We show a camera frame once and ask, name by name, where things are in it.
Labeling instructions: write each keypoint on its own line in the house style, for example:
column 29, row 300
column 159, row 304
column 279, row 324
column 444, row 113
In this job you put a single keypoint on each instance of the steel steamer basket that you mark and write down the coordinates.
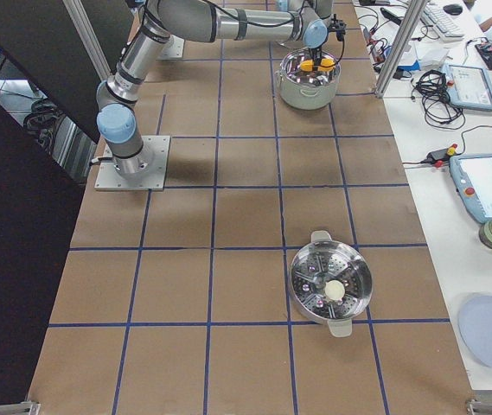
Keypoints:
column 320, row 261

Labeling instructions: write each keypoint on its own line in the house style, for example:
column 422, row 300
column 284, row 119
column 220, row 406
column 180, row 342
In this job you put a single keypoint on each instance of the black computer mouse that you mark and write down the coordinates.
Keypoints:
column 453, row 9

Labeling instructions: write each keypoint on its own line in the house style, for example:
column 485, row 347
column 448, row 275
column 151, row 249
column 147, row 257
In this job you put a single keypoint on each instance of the pale green electric pot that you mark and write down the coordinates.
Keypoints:
column 305, row 90

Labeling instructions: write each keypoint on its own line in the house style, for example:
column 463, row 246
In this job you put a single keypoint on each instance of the white keyboard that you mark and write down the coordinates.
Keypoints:
column 442, row 24

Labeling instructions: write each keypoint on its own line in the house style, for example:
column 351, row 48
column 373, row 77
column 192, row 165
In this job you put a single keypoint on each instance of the blue teach pendant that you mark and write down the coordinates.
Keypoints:
column 472, row 176
column 468, row 87

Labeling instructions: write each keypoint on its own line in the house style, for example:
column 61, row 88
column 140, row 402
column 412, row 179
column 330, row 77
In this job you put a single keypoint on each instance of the white blue box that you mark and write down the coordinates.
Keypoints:
column 414, row 59

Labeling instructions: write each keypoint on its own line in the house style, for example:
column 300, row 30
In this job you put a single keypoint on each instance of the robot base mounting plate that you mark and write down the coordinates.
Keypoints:
column 146, row 170

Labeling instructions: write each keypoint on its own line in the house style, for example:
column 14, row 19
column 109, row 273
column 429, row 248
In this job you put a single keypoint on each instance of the aluminium frame post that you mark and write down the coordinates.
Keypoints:
column 401, row 40

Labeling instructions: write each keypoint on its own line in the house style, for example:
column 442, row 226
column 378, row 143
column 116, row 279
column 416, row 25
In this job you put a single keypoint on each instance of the blue teach pendant far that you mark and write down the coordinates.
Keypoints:
column 468, row 87

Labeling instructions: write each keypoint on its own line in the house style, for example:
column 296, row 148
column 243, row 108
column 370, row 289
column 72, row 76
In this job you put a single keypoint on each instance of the black side panel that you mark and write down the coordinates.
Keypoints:
column 39, row 201

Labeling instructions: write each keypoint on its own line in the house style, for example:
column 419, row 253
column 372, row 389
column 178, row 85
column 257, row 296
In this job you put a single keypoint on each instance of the black power adapter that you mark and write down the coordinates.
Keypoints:
column 438, row 158

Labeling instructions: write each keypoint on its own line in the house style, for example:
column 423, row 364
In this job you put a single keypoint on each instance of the yellow corn cob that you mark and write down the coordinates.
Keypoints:
column 323, row 65

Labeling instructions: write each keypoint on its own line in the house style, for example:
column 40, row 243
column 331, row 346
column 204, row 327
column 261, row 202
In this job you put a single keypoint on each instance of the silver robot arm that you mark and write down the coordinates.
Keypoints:
column 323, row 9
column 195, row 21

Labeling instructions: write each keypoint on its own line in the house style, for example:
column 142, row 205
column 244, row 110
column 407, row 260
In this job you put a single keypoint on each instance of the blue teach pendant near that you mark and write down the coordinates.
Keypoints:
column 472, row 176

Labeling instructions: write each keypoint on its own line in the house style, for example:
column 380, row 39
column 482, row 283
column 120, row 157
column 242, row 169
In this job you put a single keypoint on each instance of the white steamed bun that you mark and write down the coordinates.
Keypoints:
column 334, row 290

